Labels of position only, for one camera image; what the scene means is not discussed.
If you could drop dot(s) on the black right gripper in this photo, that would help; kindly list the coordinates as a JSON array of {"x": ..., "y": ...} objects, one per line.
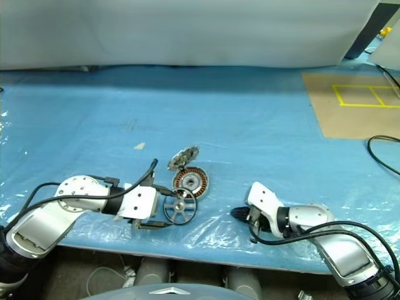
[{"x": 257, "y": 222}]

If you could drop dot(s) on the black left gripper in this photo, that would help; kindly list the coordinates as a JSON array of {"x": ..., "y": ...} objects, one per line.
[{"x": 157, "y": 204}]

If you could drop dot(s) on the round grey motor lid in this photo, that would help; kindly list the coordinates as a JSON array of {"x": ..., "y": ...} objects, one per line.
[{"x": 182, "y": 159}]

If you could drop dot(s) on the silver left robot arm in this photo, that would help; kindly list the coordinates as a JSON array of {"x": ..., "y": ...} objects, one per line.
[{"x": 40, "y": 225}]

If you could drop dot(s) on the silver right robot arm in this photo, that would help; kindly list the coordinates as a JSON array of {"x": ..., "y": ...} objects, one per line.
[{"x": 343, "y": 247}]

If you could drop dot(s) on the grey rounded cylinder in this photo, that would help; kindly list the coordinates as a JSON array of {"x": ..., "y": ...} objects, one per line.
[
  {"x": 242, "y": 279},
  {"x": 153, "y": 272}
]

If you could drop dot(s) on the small white tape scrap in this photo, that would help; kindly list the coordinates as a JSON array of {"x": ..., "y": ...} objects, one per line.
[{"x": 139, "y": 146}]

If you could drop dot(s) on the grey robot torso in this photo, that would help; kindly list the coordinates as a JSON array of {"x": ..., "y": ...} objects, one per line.
[{"x": 140, "y": 293}]

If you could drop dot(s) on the blue plastic table cover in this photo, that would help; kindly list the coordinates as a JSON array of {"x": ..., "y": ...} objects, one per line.
[{"x": 218, "y": 118}]

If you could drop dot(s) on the small silver clip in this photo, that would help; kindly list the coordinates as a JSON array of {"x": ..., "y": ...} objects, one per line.
[{"x": 303, "y": 295}]

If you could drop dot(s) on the brown cardboard sheet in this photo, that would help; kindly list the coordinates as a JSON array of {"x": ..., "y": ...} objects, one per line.
[{"x": 343, "y": 125}]

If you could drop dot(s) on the white backdrop sheet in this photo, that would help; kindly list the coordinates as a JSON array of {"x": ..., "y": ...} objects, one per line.
[{"x": 187, "y": 31}]

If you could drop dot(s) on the white leaning board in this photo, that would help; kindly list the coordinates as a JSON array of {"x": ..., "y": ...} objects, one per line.
[{"x": 389, "y": 53}]

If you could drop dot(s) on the dark leaning panel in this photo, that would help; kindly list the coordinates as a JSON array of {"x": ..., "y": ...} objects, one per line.
[{"x": 368, "y": 34}]

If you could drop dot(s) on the small yellow object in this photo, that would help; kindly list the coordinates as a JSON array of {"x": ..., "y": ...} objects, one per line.
[{"x": 386, "y": 32}]

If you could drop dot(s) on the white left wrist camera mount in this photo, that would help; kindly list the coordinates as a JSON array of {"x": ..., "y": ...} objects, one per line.
[{"x": 137, "y": 200}]

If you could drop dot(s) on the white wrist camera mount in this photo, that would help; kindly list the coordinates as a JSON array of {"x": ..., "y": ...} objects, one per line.
[
  {"x": 137, "y": 200},
  {"x": 264, "y": 200}
]

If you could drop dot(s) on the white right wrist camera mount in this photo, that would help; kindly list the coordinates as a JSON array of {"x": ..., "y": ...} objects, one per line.
[{"x": 264, "y": 200}]

